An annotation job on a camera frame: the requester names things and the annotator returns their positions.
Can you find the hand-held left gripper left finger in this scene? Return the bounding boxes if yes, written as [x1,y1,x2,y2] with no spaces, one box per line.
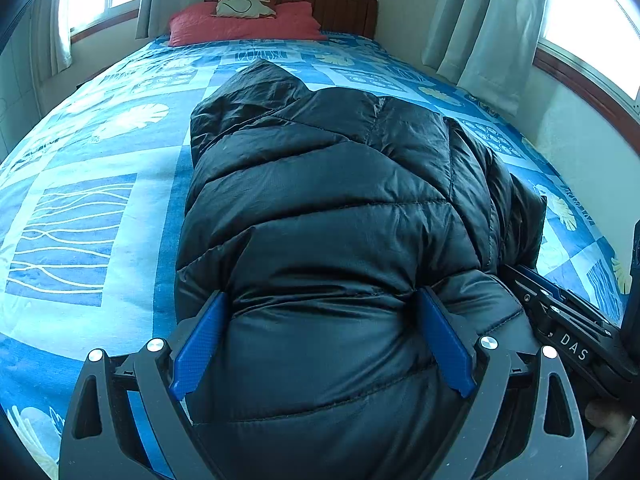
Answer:
[59,290,231,480]

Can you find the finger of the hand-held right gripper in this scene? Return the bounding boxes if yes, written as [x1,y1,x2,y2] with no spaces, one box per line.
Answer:
[501,262,620,341]

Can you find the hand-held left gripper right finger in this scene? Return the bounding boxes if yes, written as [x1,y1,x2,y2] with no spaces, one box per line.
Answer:
[416,287,590,480]

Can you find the black puffer jacket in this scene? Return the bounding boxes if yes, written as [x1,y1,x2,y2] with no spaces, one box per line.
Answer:
[174,59,548,480]

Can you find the person's right hand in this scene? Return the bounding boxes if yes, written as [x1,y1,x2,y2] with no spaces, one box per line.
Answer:
[584,400,633,466]

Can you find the blue patterned bed sheet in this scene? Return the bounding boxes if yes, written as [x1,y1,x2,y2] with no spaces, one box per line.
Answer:
[0,30,633,480]

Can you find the wide window with wooden sill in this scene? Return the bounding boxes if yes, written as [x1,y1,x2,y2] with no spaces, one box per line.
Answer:
[532,0,640,126]

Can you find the dark wooden nightstand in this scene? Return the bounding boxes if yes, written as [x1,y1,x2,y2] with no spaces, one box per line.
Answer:
[75,71,108,90]

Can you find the red pillow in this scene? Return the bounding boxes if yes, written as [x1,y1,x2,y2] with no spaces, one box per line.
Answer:
[167,1,328,47]

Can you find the small printed cushion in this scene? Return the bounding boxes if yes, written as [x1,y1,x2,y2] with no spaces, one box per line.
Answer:
[212,0,278,20]

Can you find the dark wooden headboard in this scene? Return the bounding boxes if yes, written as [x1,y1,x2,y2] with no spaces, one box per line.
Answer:
[203,0,378,40]

